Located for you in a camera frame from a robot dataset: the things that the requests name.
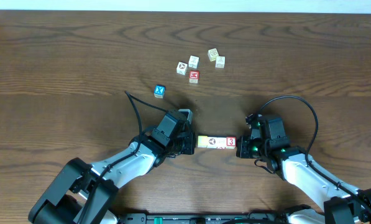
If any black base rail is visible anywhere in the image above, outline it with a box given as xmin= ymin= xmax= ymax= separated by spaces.
xmin=118 ymin=212 xmax=326 ymax=224

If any red A wooden block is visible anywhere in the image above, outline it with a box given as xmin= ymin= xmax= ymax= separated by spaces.
xmin=216 ymin=137 xmax=227 ymax=149

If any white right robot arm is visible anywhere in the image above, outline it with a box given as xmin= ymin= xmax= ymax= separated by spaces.
xmin=236 ymin=114 xmax=371 ymax=223

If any red M wooden block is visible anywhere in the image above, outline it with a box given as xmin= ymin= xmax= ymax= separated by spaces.
xmin=189 ymin=70 xmax=200 ymax=83

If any red number 3 block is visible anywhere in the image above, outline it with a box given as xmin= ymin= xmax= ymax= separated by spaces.
xmin=226 ymin=137 xmax=237 ymax=149

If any blue X wooden block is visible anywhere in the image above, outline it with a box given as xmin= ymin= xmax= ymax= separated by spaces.
xmin=153 ymin=85 xmax=165 ymax=98

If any soccer ball wooden block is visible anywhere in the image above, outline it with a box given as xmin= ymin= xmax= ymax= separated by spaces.
xmin=207 ymin=137 xmax=218 ymax=149

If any yellow top wooden block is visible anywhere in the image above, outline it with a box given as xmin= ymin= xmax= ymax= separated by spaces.
xmin=197 ymin=136 xmax=208 ymax=148

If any plain engraved wooden block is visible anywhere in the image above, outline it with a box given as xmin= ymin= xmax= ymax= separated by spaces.
xmin=215 ymin=56 xmax=226 ymax=68

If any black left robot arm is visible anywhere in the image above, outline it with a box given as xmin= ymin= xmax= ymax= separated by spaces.
xmin=28 ymin=109 xmax=196 ymax=223

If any brown circle wooden block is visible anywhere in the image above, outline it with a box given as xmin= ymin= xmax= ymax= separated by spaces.
xmin=176 ymin=62 xmax=188 ymax=75

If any blue sided wooden block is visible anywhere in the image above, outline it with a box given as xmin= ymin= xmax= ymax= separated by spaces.
xmin=188 ymin=55 xmax=199 ymax=69

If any yellow sided wooden block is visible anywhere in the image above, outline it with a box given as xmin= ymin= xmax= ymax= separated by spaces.
xmin=208 ymin=48 xmax=219 ymax=62

